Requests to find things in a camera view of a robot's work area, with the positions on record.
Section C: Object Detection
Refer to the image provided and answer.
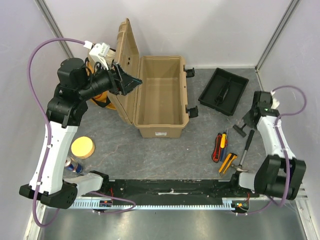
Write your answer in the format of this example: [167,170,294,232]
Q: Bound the red black pliers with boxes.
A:
[211,132,222,163]

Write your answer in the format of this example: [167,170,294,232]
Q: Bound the black toolbox tray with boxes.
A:
[198,68,249,116]

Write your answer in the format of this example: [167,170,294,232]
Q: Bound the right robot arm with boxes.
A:
[229,91,307,200]

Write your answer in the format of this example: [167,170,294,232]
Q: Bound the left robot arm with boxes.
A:
[19,58,143,209]

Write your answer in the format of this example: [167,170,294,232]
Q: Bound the slotted cable duct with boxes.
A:
[70,197,235,211]

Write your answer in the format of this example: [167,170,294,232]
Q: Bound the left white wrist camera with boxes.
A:
[83,40,110,70]

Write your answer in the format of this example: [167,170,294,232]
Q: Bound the black rubber mallet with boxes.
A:
[232,123,247,138]

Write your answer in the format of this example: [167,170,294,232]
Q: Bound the tan plastic toolbox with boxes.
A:
[107,18,199,138]

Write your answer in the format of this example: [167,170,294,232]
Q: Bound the round wooden disc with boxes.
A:
[71,136,96,159]

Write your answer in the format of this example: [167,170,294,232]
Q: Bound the steel claw hammer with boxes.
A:
[231,129,255,172]

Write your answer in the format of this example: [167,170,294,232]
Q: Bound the orange paper shopping bag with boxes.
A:
[91,48,116,110]

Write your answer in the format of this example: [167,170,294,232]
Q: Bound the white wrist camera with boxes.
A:
[270,91,280,109]
[83,40,110,70]

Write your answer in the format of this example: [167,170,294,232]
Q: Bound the aluminium frame rail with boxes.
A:
[35,0,74,58]

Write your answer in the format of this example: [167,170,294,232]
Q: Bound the yellow handled pliers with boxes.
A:
[220,127,228,149]

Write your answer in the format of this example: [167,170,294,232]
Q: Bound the blue silver drink can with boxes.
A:
[64,156,83,174]

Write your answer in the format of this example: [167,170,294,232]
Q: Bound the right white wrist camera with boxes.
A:
[270,91,280,109]

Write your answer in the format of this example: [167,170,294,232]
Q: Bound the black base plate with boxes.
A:
[100,179,260,199]

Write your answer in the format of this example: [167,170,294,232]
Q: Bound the blue red screwdriver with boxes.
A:
[219,142,228,162]

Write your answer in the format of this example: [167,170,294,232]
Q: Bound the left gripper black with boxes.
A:
[78,59,143,101]

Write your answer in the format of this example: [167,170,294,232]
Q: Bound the yellow black utility knife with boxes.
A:
[218,152,238,175]

